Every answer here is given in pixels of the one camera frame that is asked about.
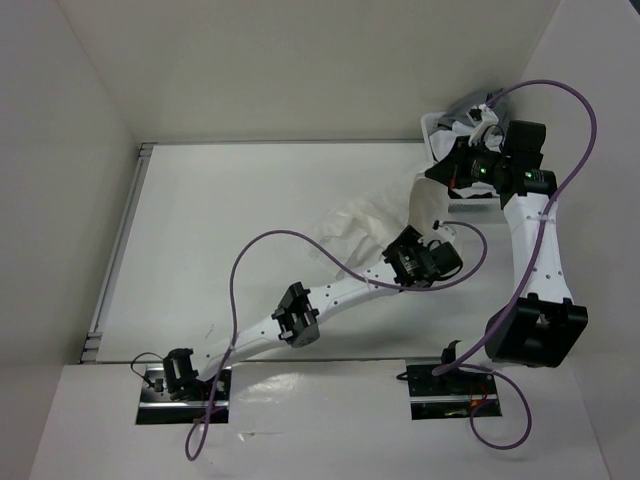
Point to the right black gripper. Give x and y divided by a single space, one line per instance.
453 170

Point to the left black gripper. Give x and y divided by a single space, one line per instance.
409 239

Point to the white pleated skirt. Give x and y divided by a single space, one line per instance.
357 231

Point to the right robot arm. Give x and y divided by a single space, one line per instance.
541 322

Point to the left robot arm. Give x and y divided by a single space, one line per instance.
295 322

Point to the white plastic basket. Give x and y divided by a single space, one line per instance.
478 198

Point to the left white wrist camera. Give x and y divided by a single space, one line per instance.
444 232

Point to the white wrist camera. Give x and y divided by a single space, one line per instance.
444 232
483 119

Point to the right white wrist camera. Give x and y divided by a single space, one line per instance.
483 119

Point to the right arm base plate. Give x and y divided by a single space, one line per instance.
455 395

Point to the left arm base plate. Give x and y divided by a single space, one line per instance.
155 407

